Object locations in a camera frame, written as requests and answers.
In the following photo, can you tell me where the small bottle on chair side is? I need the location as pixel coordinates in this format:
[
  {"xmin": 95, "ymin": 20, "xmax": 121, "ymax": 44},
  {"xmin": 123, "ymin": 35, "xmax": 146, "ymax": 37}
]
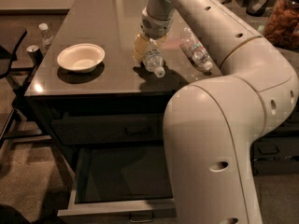
[{"xmin": 38, "ymin": 23, "xmax": 53, "ymax": 50}]

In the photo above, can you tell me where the right middle drawer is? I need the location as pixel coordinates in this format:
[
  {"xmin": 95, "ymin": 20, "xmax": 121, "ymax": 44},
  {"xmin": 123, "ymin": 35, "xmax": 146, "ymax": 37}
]
[{"xmin": 252, "ymin": 136, "xmax": 299, "ymax": 159}]

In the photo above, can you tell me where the white paper bowl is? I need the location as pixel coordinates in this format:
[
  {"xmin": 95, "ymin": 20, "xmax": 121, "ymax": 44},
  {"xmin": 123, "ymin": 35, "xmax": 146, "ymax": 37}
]
[{"xmin": 57, "ymin": 43, "xmax": 106, "ymax": 73}]

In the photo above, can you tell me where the snack jar with black lid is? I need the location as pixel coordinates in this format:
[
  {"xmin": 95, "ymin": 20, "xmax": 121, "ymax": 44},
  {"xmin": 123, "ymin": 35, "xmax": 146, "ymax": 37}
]
[{"xmin": 263, "ymin": 0, "xmax": 299, "ymax": 49}]

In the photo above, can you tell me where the dark cabinet counter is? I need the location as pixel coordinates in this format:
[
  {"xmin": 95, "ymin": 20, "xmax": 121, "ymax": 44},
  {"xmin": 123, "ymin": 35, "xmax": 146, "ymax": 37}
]
[{"xmin": 24, "ymin": 0, "xmax": 299, "ymax": 179}]

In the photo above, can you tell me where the metal can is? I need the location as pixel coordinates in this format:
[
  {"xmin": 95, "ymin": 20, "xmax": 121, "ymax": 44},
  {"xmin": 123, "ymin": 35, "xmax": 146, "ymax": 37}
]
[{"xmin": 26, "ymin": 45, "xmax": 43, "ymax": 66}]

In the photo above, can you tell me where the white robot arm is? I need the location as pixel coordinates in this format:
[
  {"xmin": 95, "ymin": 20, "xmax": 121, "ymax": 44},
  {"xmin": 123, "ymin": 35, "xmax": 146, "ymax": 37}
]
[{"xmin": 141, "ymin": 0, "xmax": 298, "ymax": 224}]

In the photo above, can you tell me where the dark top drawer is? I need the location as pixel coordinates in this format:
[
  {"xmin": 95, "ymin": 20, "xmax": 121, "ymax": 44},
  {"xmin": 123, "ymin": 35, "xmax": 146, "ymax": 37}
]
[{"xmin": 50, "ymin": 113, "xmax": 163, "ymax": 145}]

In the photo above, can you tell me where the clear plastic bottle red label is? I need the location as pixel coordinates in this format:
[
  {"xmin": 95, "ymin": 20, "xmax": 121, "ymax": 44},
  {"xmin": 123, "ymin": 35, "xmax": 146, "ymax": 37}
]
[{"xmin": 180, "ymin": 27, "xmax": 213, "ymax": 72}]

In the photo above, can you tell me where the blue label plastic bottle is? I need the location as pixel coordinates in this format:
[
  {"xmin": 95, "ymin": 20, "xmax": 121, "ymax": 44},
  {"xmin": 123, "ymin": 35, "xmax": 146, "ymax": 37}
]
[{"xmin": 142, "ymin": 42, "xmax": 165, "ymax": 78}]

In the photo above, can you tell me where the right bottom drawer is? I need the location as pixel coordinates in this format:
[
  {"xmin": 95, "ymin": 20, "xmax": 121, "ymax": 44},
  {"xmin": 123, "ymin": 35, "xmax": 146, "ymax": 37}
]
[{"xmin": 252, "ymin": 161, "xmax": 299, "ymax": 175}]

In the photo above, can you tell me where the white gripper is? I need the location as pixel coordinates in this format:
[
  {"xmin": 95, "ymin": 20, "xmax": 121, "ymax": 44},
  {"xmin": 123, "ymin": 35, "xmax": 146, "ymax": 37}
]
[{"xmin": 133, "ymin": 8, "xmax": 174, "ymax": 63}]

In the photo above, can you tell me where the black chair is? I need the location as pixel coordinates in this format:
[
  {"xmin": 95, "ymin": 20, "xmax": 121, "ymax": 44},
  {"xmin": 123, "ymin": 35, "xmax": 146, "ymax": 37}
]
[{"xmin": 0, "ymin": 25, "xmax": 47, "ymax": 147}]

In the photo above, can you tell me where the open middle drawer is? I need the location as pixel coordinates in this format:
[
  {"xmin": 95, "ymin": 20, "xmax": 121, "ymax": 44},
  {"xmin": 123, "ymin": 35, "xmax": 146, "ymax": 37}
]
[{"xmin": 58, "ymin": 142, "xmax": 176, "ymax": 224}]

